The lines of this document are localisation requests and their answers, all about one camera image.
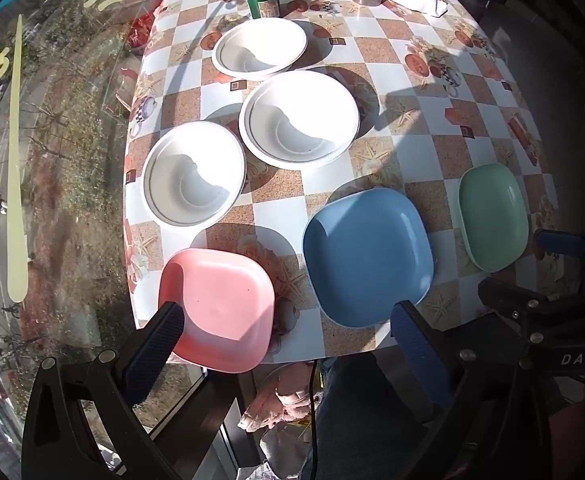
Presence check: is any pink plate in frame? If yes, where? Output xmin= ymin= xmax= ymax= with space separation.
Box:
xmin=157 ymin=248 xmax=276 ymax=374

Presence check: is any person's right forearm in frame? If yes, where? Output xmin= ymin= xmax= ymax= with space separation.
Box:
xmin=547 ymin=375 xmax=585 ymax=480

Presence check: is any blue plate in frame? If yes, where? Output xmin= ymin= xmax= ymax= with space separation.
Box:
xmin=303 ymin=188 xmax=434 ymax=328

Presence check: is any black cable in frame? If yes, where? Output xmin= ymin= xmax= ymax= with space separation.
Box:
xmin=309 ymin=360 xmax=323 ymax=480

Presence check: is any green plate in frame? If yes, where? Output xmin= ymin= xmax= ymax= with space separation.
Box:
xmin=457 ymin=163 xmax=530 ymax=274

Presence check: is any person's leg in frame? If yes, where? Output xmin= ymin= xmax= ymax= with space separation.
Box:
xmin=297 ymin=355 xmax=453 ymax=480

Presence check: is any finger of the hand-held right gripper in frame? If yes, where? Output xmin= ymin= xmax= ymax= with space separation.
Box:
xmin=535 ymin=229 xmax=585 ymax=283
xmin=477 ymin=277 xmax=585 ymax=343

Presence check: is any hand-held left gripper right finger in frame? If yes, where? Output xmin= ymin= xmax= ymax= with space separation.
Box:
xmin=391 ymin=301 xmax=566 ymax=480

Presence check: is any white bowl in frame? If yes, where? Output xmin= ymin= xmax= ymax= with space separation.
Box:
xmin=211 ymin=17 xmax=308 ymax=81
xmin=238 ymin=70 xmax=361 ymax=170
xmin=141 ymin=121 xmax=247 ymax=233

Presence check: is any checkered tablecloth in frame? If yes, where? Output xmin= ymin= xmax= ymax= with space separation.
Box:
xmin=122 ymin=0 xmax=561 ymax=366

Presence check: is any black window frame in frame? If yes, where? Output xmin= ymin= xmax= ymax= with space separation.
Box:
xmin=142 ymin=367 xmax=258 ymax=480

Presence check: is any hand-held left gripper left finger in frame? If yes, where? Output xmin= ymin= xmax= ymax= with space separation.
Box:
xmin=21 ymin=301 xmax=186 ymax=480

